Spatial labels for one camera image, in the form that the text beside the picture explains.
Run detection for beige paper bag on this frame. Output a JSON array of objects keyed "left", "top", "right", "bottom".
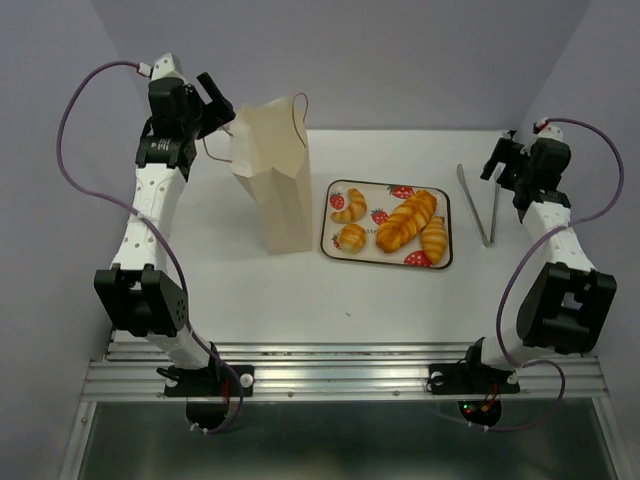
[{"left": 203, "top": 92, "right": 313, "bottom": 254}]

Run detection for metal tongs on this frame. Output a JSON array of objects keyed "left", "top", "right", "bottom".
[{"left": 456, "top": 163, "right": 501, "bottom": 248}]

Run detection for small fake bread piece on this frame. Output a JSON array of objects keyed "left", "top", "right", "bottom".
[{"left": 420, "top": 216, "right": 448, "bottom": 265}]

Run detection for fake croissant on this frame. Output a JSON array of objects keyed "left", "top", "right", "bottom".
[{"left": 331, "top": 188, "right": 368, "bottom": 224}]

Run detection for fake round bread roll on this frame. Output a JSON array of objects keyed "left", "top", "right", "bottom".
[{"left": 338, "top": 223, "right": 367, "bottom": 254}]

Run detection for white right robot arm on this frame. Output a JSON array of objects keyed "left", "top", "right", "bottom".
[{"left": 460, "top": 134, "right": 617, "bottom": 390}]

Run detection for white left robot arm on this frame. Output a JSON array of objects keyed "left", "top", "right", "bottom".
[{"left": 94, "top": 72, "right": 235, "bottom": 394}]

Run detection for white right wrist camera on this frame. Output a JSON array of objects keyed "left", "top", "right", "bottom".
[{"left": 533, "top": 118, "right": 564, "bottom": 143}]

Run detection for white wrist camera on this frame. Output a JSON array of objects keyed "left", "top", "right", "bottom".
[
  {"left": 136, "top": 53, "right": 187, "bottom": 82},
  {"left": 533, "top": 118, "right": 564, "bottom": 143}
]

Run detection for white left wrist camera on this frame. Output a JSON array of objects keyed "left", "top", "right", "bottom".
[{"left": 136, "top": 53, "right": 187, "bottom": 82}]

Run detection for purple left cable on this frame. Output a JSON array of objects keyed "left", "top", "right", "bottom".
[{"left": 55, "top": 60, "right": 245, "bottom": 435}]

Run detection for purple cable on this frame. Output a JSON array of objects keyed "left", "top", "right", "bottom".
[
  {"left": 55, "top": 60, "right": 245, "bottom": 435},
  {"left": 434, "top": 117, "right": 625, "bottom": 432}
]

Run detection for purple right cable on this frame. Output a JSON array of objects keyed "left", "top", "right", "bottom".
[{"left": 434, "top": 117, "right": 625, "bottom": 432}]

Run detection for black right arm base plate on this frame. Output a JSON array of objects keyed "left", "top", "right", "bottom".
[{"left": 426, "top": 363, "right": 520, "bottom": 396}]

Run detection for aluminium front frame rails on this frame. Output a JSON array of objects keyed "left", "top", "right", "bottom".
[{"left": 79, "top": 342, "right": 611, "bottom": 404}]

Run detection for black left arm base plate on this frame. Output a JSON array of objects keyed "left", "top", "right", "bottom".
[{"left": 156, "top": 364, "right": 255, "bottom": 398}]

